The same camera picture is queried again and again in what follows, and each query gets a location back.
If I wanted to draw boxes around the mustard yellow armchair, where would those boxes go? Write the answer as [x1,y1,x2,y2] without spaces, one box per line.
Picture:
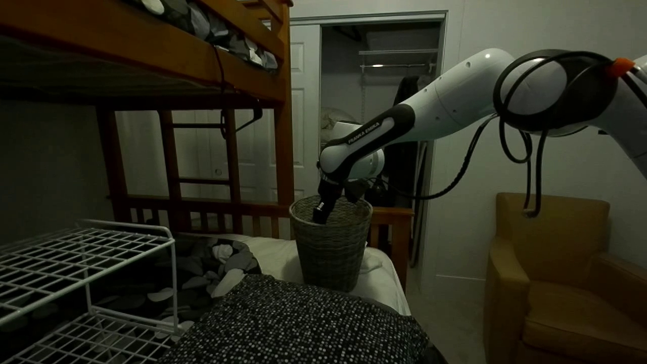
[484,192,647,364]

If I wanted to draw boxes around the wooden bunk bed frame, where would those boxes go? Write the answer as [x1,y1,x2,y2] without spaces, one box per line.
[0,0,417,291]

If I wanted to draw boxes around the grey woven basket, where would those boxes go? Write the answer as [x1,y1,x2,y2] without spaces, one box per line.
[290,197,371,291]

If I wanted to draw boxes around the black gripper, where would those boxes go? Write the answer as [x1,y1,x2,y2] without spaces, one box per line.
[314,178,367,224]

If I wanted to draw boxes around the white bed sheet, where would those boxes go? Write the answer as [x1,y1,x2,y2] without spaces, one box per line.
[234,235,411,316]

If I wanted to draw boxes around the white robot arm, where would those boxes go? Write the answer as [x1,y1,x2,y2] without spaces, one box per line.
[314,48,647,222]

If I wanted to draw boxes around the white wire shelf rack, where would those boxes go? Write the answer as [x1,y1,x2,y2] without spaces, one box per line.
[0,220,184,364]

